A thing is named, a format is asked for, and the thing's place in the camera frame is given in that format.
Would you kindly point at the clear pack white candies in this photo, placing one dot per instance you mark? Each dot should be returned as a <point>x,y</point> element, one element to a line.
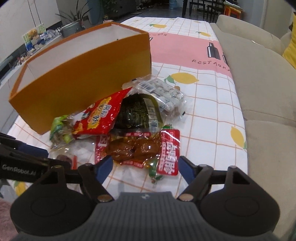
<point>171,101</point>

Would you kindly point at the dark green snack pack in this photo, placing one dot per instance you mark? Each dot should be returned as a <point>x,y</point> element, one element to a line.
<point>138,112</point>

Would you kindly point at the teddy bear picture card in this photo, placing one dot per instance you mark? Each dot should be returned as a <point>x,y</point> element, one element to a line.
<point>32,37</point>

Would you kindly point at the orange stool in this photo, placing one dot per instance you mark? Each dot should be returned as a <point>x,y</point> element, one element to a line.
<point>232,10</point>

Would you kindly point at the beige sofa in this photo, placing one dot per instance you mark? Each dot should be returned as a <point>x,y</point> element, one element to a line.
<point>265,85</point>

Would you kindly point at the red chip bag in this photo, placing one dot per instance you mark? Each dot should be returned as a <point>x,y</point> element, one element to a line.
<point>99,118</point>

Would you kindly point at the dark dining table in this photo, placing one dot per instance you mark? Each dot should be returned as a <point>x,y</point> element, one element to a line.
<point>210,10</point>

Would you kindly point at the yellow cushion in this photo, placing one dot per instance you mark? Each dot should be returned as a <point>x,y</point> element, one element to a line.
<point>290,52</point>

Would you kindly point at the green clear snack pack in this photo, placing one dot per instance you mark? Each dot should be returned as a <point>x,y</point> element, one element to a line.
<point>61,131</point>

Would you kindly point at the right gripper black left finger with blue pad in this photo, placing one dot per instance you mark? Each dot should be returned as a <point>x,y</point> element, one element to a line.
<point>93,176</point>

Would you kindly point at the orange cardboard box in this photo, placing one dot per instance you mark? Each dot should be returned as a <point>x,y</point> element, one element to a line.
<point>79,70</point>

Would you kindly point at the grey planter with plant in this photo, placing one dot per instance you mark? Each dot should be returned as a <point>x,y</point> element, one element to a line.
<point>72,14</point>

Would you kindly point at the pink fluffy sleeve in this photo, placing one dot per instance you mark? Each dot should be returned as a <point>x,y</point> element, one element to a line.
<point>7,228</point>

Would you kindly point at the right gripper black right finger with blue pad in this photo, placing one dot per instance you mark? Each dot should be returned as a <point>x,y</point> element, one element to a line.
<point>197,178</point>

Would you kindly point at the red braised meat pack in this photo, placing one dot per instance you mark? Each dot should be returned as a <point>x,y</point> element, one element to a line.
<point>158,152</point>

